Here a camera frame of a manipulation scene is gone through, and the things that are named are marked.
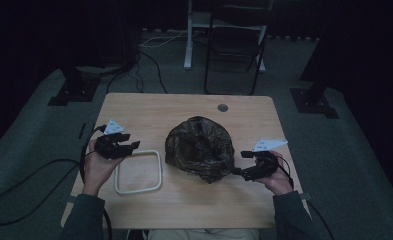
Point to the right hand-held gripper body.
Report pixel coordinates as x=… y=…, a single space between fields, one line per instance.
x=267 y=165

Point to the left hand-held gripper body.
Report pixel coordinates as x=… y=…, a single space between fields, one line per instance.
x=109 y=148

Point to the black plastic garbage bag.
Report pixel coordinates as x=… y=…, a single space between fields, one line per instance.
x=200 y=150

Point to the person's right hand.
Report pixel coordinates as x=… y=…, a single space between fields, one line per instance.
x=280 y=181

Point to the person's left hand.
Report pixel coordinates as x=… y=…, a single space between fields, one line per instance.
x=95 y=173

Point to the black floor tape strip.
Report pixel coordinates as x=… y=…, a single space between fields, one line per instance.
x=81 y=131

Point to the grey tape strip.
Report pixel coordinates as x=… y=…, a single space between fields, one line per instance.
x=66 y=199
x=306 y=196

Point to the black metal stand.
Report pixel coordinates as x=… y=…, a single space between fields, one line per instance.
x=312 y=103
x=74 y=91

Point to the black folding chair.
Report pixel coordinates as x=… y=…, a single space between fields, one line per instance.
x=234 y=40

